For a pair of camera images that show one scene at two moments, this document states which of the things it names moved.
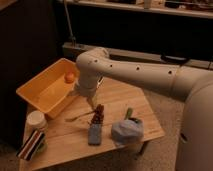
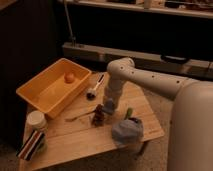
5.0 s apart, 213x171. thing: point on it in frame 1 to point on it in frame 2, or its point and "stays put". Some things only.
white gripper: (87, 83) to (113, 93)
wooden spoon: (79, 116) stays put
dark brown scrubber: (98, 116) stays put
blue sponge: (94, 134) to (108, 107)
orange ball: (69, 77) stays put
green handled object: (129, 113) stays put
